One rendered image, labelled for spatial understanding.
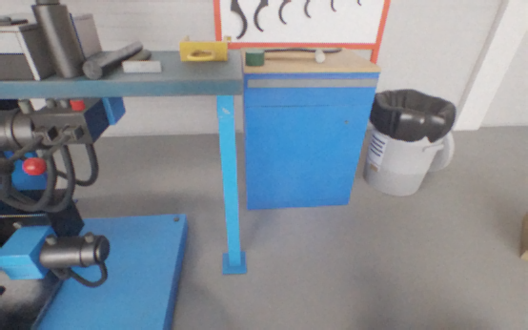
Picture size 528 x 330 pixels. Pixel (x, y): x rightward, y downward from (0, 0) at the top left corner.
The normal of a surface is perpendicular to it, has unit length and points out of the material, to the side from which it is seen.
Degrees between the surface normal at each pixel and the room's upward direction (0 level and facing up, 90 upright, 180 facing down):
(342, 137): 90
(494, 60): 90
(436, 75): 90
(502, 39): 90
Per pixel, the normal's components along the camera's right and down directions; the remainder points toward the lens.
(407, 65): 0.10, 0.54
